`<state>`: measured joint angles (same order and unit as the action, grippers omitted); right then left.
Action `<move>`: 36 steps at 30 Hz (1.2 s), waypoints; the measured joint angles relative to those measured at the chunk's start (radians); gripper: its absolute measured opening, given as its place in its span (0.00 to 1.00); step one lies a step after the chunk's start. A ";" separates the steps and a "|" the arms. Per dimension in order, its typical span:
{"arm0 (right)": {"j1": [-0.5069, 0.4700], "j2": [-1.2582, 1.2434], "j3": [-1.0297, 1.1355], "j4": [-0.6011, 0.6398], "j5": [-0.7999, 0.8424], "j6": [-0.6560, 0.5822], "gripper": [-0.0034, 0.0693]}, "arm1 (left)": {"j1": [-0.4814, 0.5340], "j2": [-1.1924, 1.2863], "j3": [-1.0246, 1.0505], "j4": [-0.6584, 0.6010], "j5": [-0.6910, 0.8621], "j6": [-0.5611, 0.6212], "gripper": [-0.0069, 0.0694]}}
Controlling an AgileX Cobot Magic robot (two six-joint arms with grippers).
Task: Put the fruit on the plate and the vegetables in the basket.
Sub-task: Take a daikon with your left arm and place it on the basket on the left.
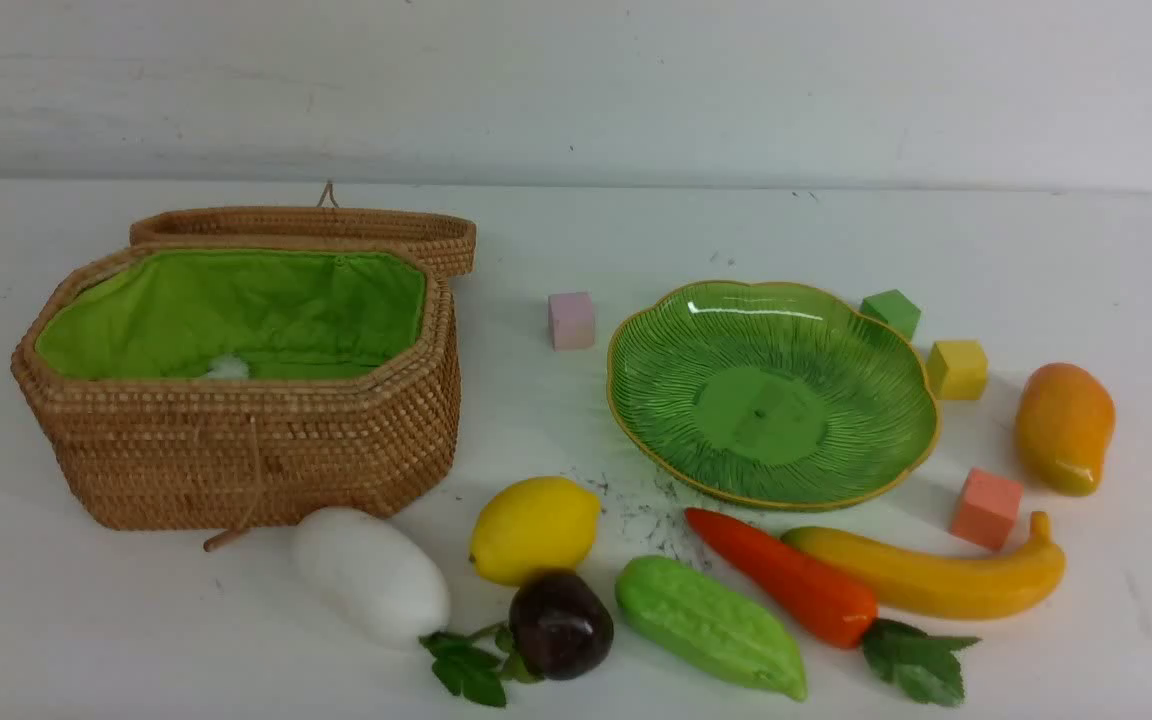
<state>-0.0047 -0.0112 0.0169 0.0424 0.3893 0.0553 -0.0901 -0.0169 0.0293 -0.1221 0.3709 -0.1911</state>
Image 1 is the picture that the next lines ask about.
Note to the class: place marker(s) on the green leaf-shaped glass plate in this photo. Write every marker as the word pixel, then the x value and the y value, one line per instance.
pixel 776 395

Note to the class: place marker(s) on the orange toy carrot with leaves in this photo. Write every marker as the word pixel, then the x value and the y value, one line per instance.
pixel 838 610

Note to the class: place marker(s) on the yellow toy banana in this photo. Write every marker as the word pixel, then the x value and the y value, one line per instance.
pixel 940 586

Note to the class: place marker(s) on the yellow cube block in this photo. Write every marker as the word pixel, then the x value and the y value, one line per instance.
pixel 958 370

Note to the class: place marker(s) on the dark purple toy mangosteen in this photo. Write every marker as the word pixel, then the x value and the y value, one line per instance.
pixel 558 629

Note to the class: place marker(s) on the woven wicker basket green lining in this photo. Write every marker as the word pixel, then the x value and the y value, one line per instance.
pixel 243 366

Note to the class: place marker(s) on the orange yellow toy mango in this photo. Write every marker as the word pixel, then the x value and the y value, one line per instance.
pixel 1063 427

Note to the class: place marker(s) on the orange cube block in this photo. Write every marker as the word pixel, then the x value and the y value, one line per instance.
pixel 986 510

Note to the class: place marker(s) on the green cube block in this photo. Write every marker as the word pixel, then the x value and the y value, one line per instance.
pixel 895 309

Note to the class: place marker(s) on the green toy bitter gourd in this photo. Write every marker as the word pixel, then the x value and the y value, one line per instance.
pixel 709 626

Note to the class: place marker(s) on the pink cube block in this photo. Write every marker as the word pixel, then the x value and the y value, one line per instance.
pixel 571 320

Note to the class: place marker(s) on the white toy radish with leaves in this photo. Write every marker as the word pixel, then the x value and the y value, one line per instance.
pixel 384 584

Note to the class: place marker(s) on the yellow toy lemon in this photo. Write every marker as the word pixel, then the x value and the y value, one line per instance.
pixel 538 524

